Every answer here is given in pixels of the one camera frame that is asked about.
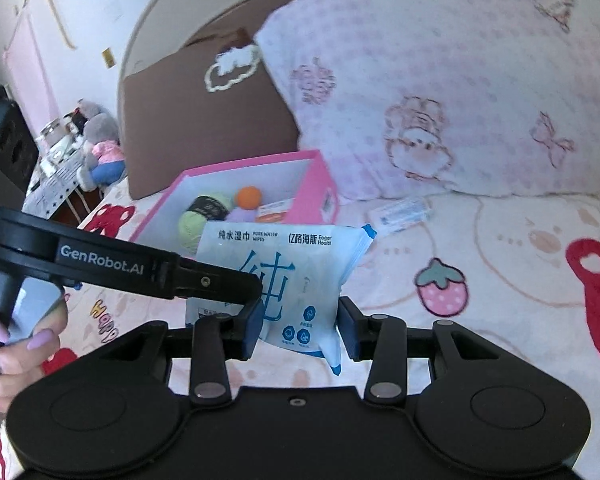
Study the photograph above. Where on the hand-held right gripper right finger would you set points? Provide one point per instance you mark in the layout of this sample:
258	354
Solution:
349	330

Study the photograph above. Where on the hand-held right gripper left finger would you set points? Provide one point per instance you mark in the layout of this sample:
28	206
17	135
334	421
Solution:
252	330

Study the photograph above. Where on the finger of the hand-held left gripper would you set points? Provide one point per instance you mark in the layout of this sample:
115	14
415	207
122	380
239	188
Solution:
220	282

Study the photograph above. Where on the green yarn ball black label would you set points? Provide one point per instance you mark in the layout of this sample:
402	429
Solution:
190	225

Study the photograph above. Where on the purple plush toy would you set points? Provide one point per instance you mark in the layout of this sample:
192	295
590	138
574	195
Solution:
240	215

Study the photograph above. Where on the blue white wet wipes pack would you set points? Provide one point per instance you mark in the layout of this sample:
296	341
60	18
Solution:
300	270

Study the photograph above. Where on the clear tissue pack orange label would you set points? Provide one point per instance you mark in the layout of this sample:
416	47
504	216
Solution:
275	211

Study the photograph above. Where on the orange ball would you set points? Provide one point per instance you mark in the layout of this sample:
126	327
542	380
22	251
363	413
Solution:
248	196

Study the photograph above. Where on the pink cardboard box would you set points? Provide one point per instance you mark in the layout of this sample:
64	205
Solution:
315	185

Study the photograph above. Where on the person's left hand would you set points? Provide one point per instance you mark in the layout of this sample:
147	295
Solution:
25	360

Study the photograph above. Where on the small pale labelled box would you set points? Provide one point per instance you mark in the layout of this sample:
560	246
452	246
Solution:
400	214

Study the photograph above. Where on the grey plush toy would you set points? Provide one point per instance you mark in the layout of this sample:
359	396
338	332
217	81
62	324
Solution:
102	130

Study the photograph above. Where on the brown pillow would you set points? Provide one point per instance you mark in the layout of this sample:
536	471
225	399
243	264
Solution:
180	125

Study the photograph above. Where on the printed bear bed sheet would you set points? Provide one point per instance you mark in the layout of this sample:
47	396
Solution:
505	270

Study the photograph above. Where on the pink door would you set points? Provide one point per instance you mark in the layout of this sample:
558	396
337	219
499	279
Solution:
30	75

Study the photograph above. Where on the pink white printed pillow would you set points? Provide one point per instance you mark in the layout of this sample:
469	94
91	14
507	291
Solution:
430	60

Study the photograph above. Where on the small yellow wall sticker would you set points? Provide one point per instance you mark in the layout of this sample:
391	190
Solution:
109	57

